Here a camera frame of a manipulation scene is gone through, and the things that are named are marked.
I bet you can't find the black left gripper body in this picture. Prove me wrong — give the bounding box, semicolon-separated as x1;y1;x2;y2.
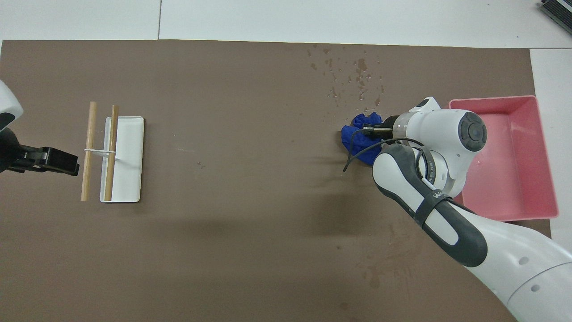
0;129;49;173

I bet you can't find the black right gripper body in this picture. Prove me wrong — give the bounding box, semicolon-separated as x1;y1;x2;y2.
380;115;400;140

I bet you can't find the blue towel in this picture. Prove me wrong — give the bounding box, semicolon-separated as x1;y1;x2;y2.
341;113;386;167

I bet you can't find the white towel rack base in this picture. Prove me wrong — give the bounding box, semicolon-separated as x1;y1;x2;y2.
84;116;145;203

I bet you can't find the pink plastic bin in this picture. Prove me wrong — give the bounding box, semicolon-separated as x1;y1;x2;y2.
449;95;559;222

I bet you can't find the brown table mat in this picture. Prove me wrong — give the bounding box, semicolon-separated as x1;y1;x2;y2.
0;39;563;322

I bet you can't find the grey ridged device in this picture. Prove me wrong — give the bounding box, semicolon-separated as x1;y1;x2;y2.
538;0;572;34

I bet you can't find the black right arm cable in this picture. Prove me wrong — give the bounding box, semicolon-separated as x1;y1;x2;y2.
343;127;441;188

